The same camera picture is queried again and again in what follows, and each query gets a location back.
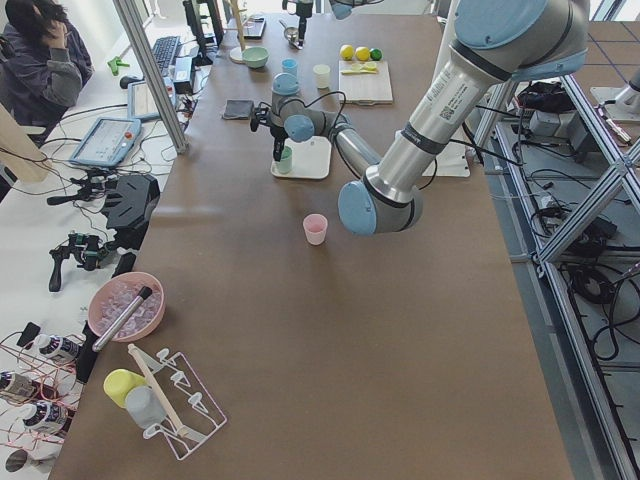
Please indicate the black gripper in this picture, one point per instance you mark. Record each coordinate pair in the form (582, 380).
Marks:
(278, 132)
(301, 23)

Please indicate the green cup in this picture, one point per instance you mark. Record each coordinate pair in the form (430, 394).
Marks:
(284, 164)

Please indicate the blue cup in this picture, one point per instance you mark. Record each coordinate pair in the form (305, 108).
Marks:
(290, 66)

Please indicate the cream yellow cup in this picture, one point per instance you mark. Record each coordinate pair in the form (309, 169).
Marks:
(322, 73)

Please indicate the pink cup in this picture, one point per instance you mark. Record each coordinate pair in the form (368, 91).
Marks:
(315, 228)

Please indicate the cream rabbit tray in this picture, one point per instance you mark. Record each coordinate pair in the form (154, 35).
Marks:
(310, 160)

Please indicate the metal ice scoop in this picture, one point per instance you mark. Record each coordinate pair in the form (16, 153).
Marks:
(291, 35)

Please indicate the grey folded cloth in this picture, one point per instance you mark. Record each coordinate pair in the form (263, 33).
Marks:
(237, 109)

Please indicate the whole lemon upper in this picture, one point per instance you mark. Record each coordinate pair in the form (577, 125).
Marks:
(346, 52)

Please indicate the whole lemon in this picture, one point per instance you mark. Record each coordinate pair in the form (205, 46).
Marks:
(362, 53)
(346, 52)

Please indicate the green bowl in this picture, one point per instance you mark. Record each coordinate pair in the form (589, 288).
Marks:
(255, 57)

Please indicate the whole lemon lower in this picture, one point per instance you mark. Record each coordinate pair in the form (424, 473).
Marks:
(362, 53)

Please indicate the yellow plastic knife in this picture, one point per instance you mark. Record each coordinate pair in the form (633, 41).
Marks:
(359, 72)

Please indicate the wooden cup stand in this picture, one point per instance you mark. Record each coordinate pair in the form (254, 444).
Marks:
(237, 53)

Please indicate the green lime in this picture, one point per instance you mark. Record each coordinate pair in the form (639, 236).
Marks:
(376, 54)

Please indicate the black monitor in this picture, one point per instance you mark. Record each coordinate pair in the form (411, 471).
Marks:
(204, 21)

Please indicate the wooden cutting board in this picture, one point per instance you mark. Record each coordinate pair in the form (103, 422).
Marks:
(366, 89)

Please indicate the teach pendant tablet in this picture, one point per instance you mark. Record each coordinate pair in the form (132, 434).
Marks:
(107, 142)

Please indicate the pink bowl with ice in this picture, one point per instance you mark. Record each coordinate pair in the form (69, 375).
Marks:
(114, 297)

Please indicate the seated person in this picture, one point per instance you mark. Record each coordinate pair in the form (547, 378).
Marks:
(50, 65)

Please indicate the yellow cup on rack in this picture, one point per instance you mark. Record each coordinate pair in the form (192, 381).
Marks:
(119, 382)

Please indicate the grey cup on rack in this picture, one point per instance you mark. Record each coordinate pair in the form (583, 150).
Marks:
(144, 407)

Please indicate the aluminium frame post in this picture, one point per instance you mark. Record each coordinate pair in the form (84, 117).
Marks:
(131, 22)

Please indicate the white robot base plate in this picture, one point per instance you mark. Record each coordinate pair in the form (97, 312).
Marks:
(451, 162)

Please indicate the white wire cup rack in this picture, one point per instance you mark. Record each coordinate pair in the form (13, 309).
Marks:
(192, 414)

